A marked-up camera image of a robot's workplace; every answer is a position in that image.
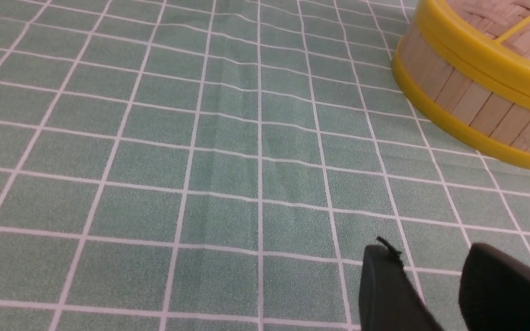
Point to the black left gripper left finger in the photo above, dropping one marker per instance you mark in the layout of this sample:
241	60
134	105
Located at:
387	299

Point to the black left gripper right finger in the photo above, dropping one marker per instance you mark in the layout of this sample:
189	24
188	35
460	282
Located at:
494	292

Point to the yellow woven steamer lid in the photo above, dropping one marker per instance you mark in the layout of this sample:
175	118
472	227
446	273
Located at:
487	40

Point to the bamboo steamer basket yellow rims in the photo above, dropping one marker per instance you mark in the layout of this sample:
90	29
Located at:
460	106

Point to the green checkered tablecloth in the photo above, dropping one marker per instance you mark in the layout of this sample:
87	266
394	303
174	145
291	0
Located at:
220	165

